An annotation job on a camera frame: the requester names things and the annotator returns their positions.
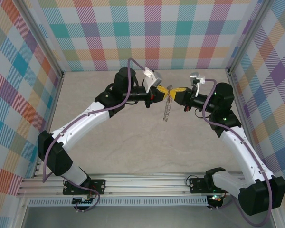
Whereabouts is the aluminium side rail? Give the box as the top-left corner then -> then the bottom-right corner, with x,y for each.
227,68 -> 264,171
33,71 -> 65,178

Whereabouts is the small black electronics board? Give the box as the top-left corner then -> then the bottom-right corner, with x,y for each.
72,196 -> 97,206
208,194 -> 224,207

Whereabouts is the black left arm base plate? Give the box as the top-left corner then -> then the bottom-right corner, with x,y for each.
63,178 -> 107,196

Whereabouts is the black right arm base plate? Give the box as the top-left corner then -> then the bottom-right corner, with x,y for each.
189,177 -> 233,194

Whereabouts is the aluminium mounting rail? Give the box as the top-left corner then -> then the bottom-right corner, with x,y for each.
16,172 -> 243,198

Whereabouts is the aluminium corner post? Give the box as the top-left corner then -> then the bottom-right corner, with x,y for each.
227,0 -> 273,76
14,0 -> 65,79

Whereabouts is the white slotted cable duct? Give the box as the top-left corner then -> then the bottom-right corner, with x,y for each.
28,196 -> 209,207

